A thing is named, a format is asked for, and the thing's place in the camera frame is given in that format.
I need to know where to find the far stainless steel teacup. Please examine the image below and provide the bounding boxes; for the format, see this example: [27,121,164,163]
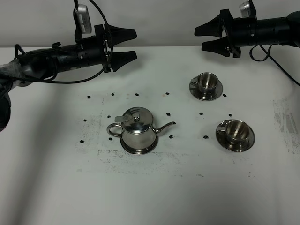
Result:
[190,72,219,93]

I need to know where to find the stainless steel teapot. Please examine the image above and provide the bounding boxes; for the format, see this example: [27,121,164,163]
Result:
[106,106,176,150]

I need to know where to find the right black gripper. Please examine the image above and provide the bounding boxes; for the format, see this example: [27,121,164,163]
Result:
[194,9,257,58]

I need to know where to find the near stainless steel teacup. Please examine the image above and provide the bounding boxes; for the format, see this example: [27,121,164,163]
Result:
[217,120,250,144]

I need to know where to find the stainless steel teacup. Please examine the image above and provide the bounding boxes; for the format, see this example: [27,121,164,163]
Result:
[190,72,219,93]
[217,120,250,144]

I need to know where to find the near stainless steel saucer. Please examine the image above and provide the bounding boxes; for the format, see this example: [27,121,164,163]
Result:
[216,119,255,152]

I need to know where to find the right black camera cable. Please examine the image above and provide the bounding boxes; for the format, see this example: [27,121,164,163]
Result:
[249,44,300,85]

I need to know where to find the steel teapot saucer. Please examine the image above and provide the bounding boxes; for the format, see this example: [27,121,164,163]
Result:
[120,137,158,155]

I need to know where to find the black camera cable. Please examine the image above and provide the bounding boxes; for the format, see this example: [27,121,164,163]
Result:
[249,44,300,85]
[14,0,114,84]

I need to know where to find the left black camera cable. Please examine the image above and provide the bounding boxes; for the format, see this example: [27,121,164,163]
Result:
[14,0,114,84]

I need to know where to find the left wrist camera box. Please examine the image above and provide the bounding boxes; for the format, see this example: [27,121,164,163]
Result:
[74,4,92,34]

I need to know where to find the stainless steel saucer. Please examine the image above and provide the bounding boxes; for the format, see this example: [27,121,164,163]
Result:
[216,119,255,152]
[189,76,223,101]

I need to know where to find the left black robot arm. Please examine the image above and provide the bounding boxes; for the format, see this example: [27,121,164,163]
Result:
[0,24,137,130]

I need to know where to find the far stainless steel saucer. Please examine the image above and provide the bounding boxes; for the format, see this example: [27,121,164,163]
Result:
[189,76,223,101]

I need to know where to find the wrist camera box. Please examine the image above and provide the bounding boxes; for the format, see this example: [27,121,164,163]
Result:
[239,0,256,18]
[74,4,92,34]

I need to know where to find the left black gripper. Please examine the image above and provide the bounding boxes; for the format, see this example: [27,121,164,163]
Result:
[75,24,137,73]

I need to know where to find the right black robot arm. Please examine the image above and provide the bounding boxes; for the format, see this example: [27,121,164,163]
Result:
[194,9,300,58]

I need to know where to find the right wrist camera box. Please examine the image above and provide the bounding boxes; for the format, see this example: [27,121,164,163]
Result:
[239,0,256,18]

